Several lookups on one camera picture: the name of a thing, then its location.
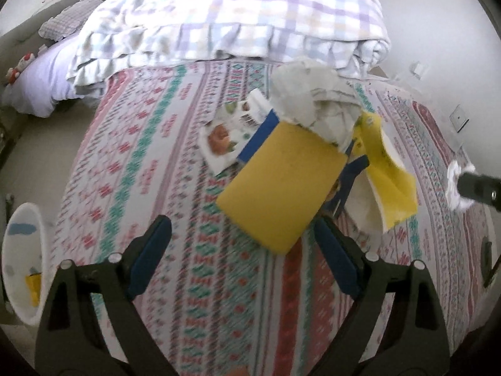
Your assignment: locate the white tissue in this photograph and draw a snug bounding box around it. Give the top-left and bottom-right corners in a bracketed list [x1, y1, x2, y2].
[446, 160, 476, 212]

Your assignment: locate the yellow white plastic bag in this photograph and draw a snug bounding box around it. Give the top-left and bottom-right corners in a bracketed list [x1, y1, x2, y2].
[345, 111, 418, 234]

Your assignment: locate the yellow cardboard box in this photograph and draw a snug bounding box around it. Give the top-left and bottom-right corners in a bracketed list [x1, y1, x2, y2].
[217, 121, 347, 255]

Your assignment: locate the white paper wrap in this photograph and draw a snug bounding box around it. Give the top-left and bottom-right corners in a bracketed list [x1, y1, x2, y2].
[268, 58, 362, 153]

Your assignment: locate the blue cookie box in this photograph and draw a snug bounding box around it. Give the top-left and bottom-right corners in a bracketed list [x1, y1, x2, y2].
[236, 108, 371, 220]

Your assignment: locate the white snack wrapper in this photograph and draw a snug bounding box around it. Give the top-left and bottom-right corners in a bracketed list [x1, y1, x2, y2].
[198, 88, 272, 176]

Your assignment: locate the yellow kraft paper bag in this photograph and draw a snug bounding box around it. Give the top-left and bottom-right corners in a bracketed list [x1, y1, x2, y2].
[25, 273, 42, 307]

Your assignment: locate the white plastic trash bin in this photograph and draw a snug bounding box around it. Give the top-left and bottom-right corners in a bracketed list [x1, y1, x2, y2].
[2, 203, 50, 328]

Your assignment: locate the patterned red green bedspread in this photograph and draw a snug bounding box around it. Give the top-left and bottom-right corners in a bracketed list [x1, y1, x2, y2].
[50, 60, 495, 375]

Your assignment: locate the lavender bed sheet mattress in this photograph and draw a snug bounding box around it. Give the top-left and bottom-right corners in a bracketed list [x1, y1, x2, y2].
[1, 34, 83, 118]

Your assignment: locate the red white plush toy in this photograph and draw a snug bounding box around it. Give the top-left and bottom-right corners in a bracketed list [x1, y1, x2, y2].
[5, 53, 36, 85]

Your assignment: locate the grey upholstered headboard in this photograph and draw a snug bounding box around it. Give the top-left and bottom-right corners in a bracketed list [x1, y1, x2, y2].
[0, 0, 115, 60]

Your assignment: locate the striped pillow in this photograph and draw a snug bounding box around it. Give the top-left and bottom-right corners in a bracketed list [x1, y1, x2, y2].
[38, 0, 103, 43]

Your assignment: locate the plaid purple white quilt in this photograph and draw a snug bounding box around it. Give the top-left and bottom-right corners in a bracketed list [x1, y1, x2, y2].
[66, 0, 391, 92]

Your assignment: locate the white wall socket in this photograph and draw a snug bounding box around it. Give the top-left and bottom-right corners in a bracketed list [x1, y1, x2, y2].
[449, 104, 470, 133]

